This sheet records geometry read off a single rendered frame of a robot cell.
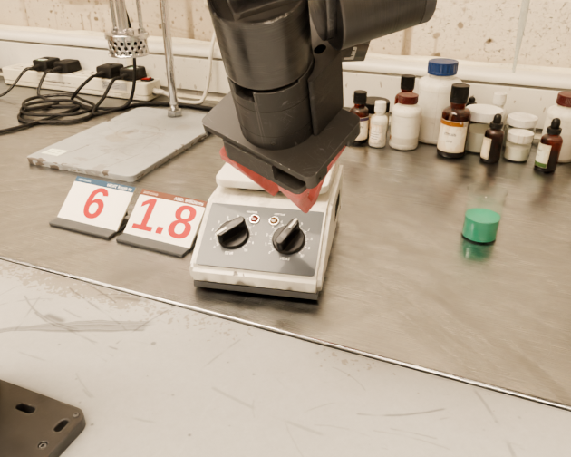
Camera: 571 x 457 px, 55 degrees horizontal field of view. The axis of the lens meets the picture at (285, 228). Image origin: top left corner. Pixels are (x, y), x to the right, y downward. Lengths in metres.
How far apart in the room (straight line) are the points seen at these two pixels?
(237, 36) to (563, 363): 0.37
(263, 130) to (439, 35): 0.71
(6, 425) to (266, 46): 0.31
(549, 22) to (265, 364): 0.77
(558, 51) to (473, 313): 0.61
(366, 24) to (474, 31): 0.72
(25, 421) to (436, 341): 0.33
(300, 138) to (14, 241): 0.41
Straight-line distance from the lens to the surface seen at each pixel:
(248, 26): 0.31
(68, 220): 0.71
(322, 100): 0.37
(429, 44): 1.06
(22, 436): 0.44
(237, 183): 0.56
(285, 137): 0.37
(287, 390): 0.44
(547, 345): 0.53
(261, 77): 0.34
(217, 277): 0.53
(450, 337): 0.51
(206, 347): 0.48
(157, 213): 0.65
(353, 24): 0.33
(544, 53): 1.05
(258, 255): 0.53
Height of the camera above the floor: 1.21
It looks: 29 degrees down
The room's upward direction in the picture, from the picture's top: straight up
